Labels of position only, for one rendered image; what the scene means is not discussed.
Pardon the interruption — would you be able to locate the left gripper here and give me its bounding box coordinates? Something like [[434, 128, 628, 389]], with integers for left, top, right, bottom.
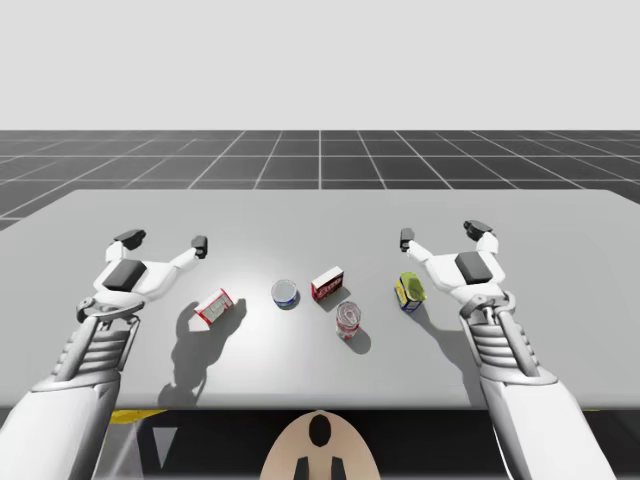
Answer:
[[92, 228, 210, 306]]

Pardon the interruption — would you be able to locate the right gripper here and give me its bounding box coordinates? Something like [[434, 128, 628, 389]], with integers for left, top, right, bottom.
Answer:
[[399, 218, 507, 304]]

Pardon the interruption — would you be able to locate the green and blue rectangular can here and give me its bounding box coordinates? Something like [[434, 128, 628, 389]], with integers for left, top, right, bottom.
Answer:
[[394, 270, 428, 314]]

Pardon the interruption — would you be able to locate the red and white can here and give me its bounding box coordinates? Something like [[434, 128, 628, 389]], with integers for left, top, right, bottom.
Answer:
[[334, 300, 363, 342]]

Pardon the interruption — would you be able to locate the blue flat can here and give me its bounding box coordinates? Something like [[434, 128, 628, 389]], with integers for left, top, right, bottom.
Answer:
[[270, 278, 302, 311]]

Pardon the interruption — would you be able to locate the red and white carton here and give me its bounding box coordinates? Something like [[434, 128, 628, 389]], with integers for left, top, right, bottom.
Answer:
[[192, 287, 236, 328]]

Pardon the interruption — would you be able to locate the tan robot part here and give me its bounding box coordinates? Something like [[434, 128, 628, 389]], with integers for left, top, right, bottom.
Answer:
[[259, 408, 383, 480]]

